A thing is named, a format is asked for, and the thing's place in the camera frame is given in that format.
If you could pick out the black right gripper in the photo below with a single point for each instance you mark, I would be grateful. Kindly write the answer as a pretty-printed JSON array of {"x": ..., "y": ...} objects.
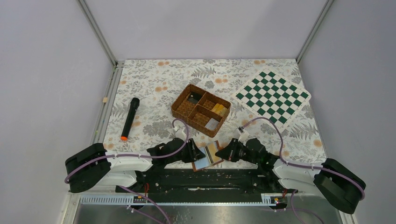
[{"x": 233, "y": 150}]

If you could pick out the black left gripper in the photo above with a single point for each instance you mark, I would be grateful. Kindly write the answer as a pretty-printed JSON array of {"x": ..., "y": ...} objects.
[{"x": 192, "y": 150}]

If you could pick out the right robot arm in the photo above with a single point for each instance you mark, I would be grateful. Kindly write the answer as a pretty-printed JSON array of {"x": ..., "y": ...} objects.
[{"x": 329, "y": 180}]

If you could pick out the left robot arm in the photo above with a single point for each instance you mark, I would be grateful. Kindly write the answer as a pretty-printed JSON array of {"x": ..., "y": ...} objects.
[{"x": 97, "y": 166}]

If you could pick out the grey card in basket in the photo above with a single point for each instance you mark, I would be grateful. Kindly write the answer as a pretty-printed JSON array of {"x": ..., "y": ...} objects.
[{"x": 212, "y": 124}]

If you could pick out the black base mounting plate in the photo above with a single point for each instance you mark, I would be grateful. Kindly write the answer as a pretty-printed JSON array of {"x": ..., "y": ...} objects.
[{"x": 206, "y": 186}]

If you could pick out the brown woven divided basket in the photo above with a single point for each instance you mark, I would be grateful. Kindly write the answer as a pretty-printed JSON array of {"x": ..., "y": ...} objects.
[{"x": 198, "y": 115}]

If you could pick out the yellow block in basket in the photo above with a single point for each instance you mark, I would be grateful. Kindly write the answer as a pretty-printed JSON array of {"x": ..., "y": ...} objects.
[{"x": 219, "y": 110}]

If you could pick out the black item in basket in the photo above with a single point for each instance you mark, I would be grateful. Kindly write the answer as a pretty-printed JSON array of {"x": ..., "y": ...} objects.
[{"x": 194, "y": 97}]

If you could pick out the green white chessboard mat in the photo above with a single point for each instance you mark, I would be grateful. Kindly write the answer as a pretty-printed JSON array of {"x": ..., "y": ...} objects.
[{"x": 267, "y": 94}]

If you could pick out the black microphone orange end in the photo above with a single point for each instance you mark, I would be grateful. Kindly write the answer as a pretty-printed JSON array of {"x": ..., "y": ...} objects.
[{"x": 134, "y": 104}]

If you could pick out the floral patterned table mat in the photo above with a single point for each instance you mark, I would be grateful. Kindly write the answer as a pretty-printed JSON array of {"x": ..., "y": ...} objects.
[{"x": 157, "y": 84}]

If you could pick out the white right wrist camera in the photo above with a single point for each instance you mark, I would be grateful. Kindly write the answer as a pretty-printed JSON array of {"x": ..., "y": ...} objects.
[{"x": 243, "y": 134}]

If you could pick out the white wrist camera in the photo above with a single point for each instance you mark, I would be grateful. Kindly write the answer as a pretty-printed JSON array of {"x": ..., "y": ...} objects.
[
  {"x": 243, "y": 134},
  {"x": 180, "y": 132}
]

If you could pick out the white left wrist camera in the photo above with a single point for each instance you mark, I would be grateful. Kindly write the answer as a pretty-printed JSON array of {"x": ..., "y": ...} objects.
[{"x": 180, "y": 132}]

